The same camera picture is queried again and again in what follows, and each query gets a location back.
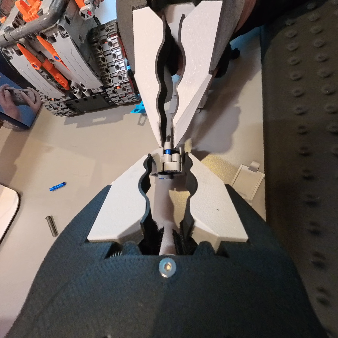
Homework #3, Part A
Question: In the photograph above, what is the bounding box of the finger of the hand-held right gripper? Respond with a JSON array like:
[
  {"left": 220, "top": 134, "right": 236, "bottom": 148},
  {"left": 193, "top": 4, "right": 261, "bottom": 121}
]
[
  {"left": 132, "top": 3, "right": 175, "bottom": 149},
  {"left": 170, "top": 0, "right": 224, "bottom": 149}
]

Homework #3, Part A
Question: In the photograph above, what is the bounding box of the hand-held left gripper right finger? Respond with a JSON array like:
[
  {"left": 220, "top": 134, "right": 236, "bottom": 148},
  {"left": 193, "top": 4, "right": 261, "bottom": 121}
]
[{"left": 182, "top": 153, "right": 248, "bottom": 249}]

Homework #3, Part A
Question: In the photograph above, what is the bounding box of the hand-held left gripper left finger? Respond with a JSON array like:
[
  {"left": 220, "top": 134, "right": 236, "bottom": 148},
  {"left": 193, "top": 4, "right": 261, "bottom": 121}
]
[{"left": 87, "top": 153, "right": 155, "bottom": 249}]

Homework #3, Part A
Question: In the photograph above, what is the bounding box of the grey toy wheel frame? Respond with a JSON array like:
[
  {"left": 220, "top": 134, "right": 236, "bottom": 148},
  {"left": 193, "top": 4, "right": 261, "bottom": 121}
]
[{"left": 151, "top": 139, "right": 186, "bottom": 184}]

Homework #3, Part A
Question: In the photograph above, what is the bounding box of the person's right forearm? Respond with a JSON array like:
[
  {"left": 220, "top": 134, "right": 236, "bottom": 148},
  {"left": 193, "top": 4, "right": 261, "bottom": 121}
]
[{"left": 233, "top": 0, "right": 296, "bottom": 38}]

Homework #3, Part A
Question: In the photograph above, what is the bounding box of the small black toy pin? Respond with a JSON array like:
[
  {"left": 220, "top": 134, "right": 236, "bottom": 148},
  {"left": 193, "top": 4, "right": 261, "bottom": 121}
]
[{"left": 46, "top": 215, "right": 58, "bottom": 237}]

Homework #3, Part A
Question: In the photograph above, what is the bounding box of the grey orange tracked toy robot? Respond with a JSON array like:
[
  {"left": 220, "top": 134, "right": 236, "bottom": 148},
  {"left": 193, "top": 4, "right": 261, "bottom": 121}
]
[{"left": 0, "top": 0, "right": 142, "bottom": 118}]

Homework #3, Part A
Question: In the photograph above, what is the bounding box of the black perforated mat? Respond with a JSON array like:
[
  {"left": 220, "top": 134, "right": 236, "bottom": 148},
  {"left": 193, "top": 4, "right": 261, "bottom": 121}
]
[{"left": 261, "top": 0, "right": 338, "bottom": 338}]

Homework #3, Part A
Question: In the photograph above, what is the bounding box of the white book stand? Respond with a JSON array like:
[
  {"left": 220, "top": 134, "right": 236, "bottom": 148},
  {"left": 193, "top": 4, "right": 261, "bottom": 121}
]
[{"left": 0, "top": 183, "right": 20, "bottom": 244}]

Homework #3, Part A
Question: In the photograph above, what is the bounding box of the blue robot kit box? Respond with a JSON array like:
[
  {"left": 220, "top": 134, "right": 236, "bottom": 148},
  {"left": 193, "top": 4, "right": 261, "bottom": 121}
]
[{"left": 0, "top": 71, "right": 44, "bottom": 130}]

